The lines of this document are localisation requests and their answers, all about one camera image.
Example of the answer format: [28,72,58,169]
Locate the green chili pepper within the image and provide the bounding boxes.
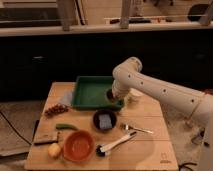
[55,124,78,131]

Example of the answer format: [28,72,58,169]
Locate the orange bowl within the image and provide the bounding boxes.
[63,130,95,162]

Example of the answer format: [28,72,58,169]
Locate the white handled dish brush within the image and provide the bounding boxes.
[96,131,137,157]

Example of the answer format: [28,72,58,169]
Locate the brown grape bunch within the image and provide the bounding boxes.
[44,104,68,117]

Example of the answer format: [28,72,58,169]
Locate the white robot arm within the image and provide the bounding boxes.
[112,57,213,171]

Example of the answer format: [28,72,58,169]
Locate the white cup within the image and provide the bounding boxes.
[128,88,143,103]

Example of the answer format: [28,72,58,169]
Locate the clear plastic bag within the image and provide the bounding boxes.
[59,91,73,107]

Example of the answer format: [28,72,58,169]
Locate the dark bowl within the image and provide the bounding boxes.
[92,109,117,132]

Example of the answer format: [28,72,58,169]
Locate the dark cup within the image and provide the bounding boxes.
[106,89,117,103]

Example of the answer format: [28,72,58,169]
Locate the green plastic tray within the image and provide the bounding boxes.
[71,76,124,111]

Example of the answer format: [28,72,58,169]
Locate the blue grey sponge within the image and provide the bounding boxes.
[99,114,112,130]

